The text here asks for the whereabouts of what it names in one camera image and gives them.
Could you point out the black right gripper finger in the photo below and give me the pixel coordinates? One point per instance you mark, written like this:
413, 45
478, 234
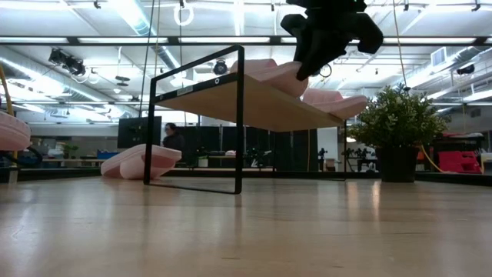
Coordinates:
371, 34
323, 42

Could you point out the pink rubber slide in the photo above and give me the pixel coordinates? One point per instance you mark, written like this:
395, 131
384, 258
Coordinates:
342, 105
280, 79
127, 165
13, 132

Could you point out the wooden shelf with black frame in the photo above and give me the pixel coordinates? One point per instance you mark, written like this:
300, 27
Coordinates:
261, 104

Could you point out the green potted plant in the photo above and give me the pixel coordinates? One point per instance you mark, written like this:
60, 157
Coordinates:
399, 123

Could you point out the black ceiling device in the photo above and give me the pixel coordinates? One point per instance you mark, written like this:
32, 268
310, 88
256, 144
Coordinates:
466, 70

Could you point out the round black ceiling fixture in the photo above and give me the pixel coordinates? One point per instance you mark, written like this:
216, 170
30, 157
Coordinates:
220, 67

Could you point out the black partition panels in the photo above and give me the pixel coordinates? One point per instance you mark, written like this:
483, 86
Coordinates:
261, 148

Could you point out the red and black cart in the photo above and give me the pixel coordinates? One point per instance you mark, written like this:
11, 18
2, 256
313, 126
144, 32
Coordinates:
459, 161

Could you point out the person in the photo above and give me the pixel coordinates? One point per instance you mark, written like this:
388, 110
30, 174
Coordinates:
173, 142

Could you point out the small background plant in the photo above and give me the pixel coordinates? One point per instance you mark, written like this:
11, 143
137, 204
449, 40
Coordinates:
71, 149

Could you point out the white wall vent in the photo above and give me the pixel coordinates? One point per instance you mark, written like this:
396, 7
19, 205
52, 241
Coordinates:
439, 57

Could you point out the black ceiling camera rig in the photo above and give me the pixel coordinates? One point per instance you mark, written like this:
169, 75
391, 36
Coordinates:
69, 63

